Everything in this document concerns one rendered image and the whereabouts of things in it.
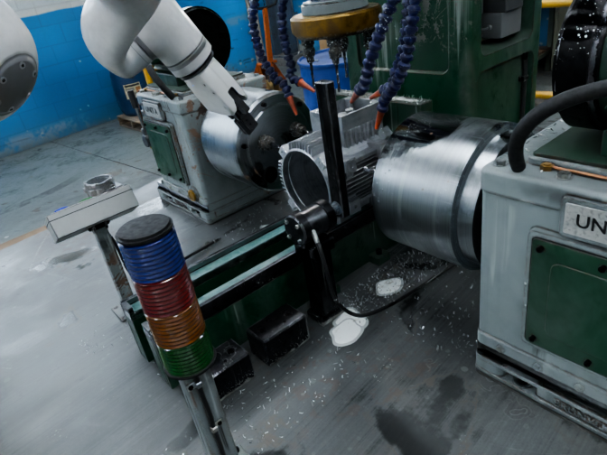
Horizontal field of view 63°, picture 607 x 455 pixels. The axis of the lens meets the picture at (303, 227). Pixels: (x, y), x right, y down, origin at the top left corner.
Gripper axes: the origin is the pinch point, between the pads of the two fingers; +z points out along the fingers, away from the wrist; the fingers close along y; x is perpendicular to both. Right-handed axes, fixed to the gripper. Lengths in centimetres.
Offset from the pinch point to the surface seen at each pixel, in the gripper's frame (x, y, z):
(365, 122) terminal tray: 16.3, 11.0, 15.6
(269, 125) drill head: 9.5, -14.7, 14.0
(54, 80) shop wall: 57, -558, 97
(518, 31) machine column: 55, 22, 26
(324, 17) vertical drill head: 20.7, 10.8, -7.2
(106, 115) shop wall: 68, -563, 166
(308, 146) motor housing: 3.7, 8.6, 9.3
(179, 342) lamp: -37, 39, -12
